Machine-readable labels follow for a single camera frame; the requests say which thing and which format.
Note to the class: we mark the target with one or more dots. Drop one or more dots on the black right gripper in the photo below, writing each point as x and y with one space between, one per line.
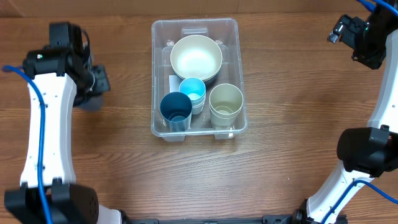
375 58

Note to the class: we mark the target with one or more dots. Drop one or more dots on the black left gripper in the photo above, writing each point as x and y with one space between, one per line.
95 86

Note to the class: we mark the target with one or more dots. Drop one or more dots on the blue tall cup front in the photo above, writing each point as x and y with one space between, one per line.
89 103

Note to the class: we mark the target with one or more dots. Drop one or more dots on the blue tall cup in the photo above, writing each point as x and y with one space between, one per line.
176 109
89 103

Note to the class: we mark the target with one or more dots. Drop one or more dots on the light blue small cup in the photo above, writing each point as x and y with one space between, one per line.
194 88

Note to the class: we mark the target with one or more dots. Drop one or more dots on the cream bowl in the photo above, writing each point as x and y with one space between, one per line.
196 56

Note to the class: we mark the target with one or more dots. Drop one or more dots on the mint green small cup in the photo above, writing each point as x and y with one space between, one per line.
198 101

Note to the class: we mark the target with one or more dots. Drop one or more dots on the grey small cup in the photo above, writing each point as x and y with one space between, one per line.
197 110

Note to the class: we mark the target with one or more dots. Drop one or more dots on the dark blue bowl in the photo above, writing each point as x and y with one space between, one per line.
213 80

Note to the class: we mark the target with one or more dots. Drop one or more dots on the cream tall cup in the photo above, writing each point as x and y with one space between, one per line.
226 100
218 122

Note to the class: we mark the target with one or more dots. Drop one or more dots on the pink small cup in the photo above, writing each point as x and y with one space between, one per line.
200 104

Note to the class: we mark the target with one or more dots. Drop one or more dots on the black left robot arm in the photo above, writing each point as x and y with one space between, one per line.
59 77

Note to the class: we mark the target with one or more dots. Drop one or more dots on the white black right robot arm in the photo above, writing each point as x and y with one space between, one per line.
363 153

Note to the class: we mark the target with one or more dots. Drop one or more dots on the white label in container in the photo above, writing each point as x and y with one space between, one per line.
174 83

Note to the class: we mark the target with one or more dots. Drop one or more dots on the clear plastic storage container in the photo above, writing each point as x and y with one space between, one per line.
165 34

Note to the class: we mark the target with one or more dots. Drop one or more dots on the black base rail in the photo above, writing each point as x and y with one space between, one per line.
266 219

